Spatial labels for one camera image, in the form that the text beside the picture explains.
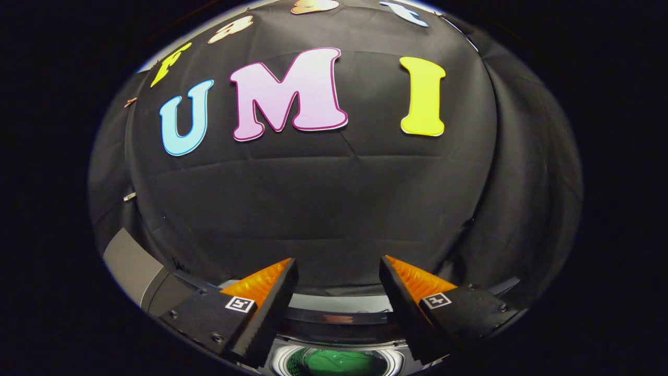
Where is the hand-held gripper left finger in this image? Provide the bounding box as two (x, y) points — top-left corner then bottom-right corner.
(159, 257), (300, 369)

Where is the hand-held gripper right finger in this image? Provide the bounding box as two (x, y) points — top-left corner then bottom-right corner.
(378, 255), (525, 367)

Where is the green polo shirt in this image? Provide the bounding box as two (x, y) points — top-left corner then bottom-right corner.
(287, 348), (390, 376)

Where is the black backdrop cloth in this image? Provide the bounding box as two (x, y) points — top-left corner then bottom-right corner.
(88, 0), (583, 314)

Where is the grey box stand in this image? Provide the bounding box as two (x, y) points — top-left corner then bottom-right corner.
(103, 227), (197, 317)

